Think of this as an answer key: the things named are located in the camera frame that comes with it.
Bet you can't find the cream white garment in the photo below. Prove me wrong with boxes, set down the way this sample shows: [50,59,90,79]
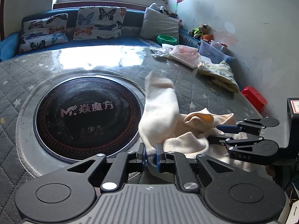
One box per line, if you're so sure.
[138,72,258,172]

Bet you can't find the folded pink white clothes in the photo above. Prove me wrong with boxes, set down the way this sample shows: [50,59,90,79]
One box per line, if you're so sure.
[169,45,201,69]

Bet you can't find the red plastic box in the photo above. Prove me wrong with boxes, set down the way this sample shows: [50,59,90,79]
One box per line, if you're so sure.
[241,86,268,113]

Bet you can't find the folded yellow floral cloth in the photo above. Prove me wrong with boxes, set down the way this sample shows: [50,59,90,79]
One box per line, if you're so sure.
[198,60,239,94]

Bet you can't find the grey quilted star table cover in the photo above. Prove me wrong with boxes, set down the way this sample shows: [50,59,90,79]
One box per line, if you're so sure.
[1,46,260,223]

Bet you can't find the black round induction cooktop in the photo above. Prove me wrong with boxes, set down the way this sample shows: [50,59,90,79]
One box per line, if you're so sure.
[33,75,143,163]

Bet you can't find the clear plastic storage box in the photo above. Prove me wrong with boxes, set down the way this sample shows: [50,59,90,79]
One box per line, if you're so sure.
[199,40,235,64]

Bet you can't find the plush teddy bear toy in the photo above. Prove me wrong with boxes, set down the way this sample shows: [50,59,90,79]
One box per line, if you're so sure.
[188,24,213,41]

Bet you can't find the crumpled clear plastic bag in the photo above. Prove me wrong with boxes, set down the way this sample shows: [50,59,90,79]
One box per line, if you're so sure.
[149,43,174,58]

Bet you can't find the green plastic bowl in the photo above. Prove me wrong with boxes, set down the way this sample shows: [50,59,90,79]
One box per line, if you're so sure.
[157,34,178,46]

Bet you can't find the grey plain pillow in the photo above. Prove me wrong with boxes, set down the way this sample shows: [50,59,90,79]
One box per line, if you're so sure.
[139,3,179,44]

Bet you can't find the blue sofa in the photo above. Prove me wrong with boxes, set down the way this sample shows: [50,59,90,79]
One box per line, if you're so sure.
[0,7,202,62]

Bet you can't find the left butterfly print cushion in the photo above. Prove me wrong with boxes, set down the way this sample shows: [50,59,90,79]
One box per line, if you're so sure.
[19,13,68,53]

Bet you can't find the butterfly print cushion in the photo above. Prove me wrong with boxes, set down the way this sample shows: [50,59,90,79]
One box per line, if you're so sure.
[73,6,127,41]
[19,13,68,53]

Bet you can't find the right butterfly print cushion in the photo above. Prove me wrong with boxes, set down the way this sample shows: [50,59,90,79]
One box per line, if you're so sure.
[73,6,127,41]

